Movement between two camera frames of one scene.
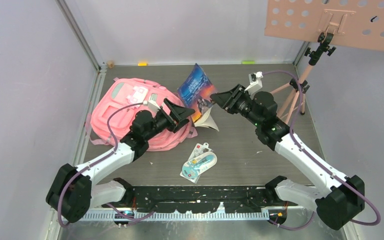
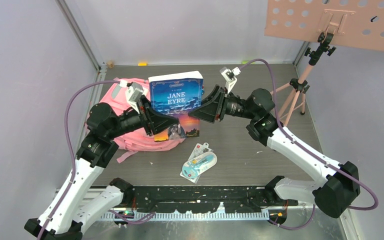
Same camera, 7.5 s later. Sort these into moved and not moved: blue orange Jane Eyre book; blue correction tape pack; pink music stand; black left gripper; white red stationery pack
Moved: blue orange Jane Eyre book; black left gripper
Not moved: pink music stand; blue correction tape pack; white red stationery pack
